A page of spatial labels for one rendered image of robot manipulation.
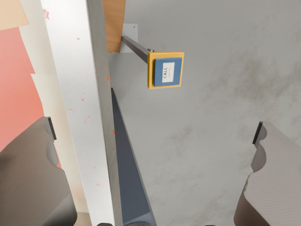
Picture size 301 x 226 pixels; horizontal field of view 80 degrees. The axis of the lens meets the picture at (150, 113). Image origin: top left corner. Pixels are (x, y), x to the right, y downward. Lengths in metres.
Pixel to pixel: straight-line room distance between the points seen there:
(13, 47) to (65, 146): 0.13
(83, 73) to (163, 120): 1.81
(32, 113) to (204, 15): 1.67
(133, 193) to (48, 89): 0.58
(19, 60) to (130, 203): 0.60
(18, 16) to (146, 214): 0.63
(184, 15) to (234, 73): 0.83
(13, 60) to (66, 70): 0.09
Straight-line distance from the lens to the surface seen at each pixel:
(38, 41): 0.23
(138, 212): 0.71
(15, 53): 0.25
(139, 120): 1.87
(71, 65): 0.18
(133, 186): 0.77
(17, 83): 0.27
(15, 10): 0.24
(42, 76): 0.24
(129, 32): 1.58
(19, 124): 0.30
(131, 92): 1.71
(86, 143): 0.22
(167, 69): 0.66
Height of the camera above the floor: 1.56
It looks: 57 degrees down
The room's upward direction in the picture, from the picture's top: 149 degrees clockwise
